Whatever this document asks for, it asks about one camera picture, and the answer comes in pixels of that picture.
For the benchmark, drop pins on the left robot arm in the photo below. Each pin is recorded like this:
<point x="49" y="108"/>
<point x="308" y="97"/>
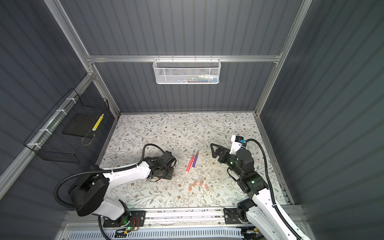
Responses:
<point x="89" y="192"/>

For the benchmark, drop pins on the pink marker pen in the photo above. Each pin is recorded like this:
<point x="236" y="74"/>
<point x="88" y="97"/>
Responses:
<point x="190" y="163"/>

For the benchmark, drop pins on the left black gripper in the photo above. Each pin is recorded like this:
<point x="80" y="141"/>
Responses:
<point x="171" y="173"/>

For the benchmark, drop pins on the items in white basket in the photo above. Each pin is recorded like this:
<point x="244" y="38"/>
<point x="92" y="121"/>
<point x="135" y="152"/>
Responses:
<point x="200" y="79"/>

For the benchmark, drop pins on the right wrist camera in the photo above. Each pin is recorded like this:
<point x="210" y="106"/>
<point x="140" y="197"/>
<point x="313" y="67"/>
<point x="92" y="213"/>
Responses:
<point x="238" y="143"/>

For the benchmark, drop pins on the black pad in basket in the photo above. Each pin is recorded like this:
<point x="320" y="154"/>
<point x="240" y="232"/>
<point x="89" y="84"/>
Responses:
<point x="81" y="126"/>

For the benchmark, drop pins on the yellow marker in basket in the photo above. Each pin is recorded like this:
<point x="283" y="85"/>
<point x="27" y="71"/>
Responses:
<point x="98" y="122"/>

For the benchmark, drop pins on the black wire basket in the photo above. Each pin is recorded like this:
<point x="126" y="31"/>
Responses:
<point x="50" y="144"/>

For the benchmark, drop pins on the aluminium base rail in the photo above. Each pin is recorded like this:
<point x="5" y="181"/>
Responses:
<point x="166" y="217"/>

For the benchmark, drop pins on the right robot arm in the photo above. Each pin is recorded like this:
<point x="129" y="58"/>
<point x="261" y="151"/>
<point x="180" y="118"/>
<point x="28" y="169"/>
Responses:
<point x="261" y="209"/>

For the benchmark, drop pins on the purple marker pen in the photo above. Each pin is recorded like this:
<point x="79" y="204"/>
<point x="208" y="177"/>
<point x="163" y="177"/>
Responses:
<point x="195" y="159"/>

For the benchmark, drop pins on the white wire mesh basket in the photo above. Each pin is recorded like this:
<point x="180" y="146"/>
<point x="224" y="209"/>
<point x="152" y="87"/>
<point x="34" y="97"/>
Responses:
<point x="166" y="72"/>

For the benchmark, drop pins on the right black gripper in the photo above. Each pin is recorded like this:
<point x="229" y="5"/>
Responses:
<point x="221" y="149"/>

